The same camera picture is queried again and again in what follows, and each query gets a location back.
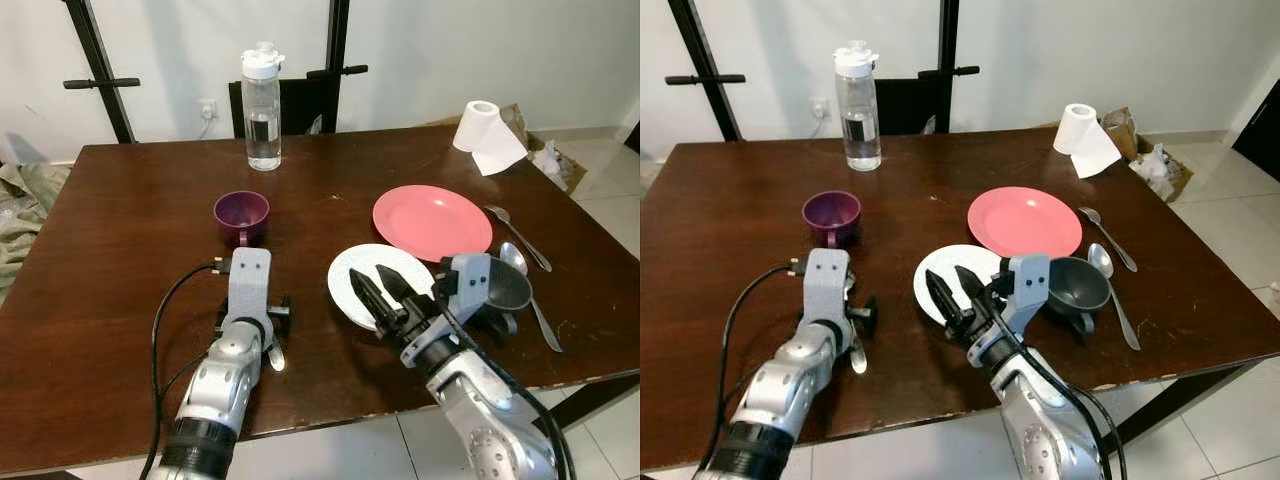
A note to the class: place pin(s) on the white plate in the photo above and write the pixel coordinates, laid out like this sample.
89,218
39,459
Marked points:
345,290
930,300

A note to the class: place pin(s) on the dark grey cup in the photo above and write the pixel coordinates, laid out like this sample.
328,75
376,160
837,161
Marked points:
1080,285
508,285

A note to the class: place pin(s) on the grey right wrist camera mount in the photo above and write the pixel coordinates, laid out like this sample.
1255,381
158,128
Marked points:
465,280
1025,285

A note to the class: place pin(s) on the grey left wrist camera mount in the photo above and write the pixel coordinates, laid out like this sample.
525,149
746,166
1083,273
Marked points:
828,285
250,285

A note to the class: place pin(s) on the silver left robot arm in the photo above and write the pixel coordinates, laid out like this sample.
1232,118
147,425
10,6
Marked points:
790,385
225,380

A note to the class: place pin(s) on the black chair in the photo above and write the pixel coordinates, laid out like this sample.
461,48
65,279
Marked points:
910,105
300,105

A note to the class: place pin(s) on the cardboard box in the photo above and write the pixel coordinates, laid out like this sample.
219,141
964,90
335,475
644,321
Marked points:
575,172
1118,130

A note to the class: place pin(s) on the dark wooden table leg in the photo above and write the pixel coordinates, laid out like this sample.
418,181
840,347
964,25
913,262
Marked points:
590,400
1180,405

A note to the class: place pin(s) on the white tissue roll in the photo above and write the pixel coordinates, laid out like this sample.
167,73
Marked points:
485,130
1082,135

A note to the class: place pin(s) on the large steel spoon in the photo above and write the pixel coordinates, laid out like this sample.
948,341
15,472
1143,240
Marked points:
1100,260
513,257

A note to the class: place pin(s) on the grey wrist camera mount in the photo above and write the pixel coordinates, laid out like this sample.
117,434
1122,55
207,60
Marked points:
465,280
828,285
250,285
1025,285

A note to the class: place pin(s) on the pink plate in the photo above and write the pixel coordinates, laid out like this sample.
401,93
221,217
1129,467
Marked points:
430,220
1022,220

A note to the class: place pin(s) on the crumpled white paper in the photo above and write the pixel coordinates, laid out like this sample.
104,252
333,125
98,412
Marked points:
548,160
1160,168

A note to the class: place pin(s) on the purple cup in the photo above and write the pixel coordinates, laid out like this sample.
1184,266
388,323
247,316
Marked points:
831,215
241,215

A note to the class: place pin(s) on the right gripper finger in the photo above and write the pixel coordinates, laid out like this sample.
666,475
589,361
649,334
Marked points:
398,285
370,298
974,286
945,298

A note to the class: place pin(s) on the dark wooden door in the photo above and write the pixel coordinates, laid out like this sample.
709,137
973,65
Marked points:
1260,135

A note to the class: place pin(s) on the clear water bottle white cap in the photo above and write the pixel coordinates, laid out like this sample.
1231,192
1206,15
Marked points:
858,110
262,110

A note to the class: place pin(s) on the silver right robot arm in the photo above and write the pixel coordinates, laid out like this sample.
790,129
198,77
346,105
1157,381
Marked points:
480,410
1040,420

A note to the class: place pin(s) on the small steel spoon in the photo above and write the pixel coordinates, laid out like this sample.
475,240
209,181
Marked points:
859,360
277,358

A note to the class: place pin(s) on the crumpled grey cloth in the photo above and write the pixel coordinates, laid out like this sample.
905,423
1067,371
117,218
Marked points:
25,220

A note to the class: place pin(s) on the white wall socket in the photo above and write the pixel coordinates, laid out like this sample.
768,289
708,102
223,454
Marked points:
819,108
207,108

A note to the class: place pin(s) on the black metal stand pole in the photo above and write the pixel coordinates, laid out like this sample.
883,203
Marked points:
948,35
705,60
98,60
338,35

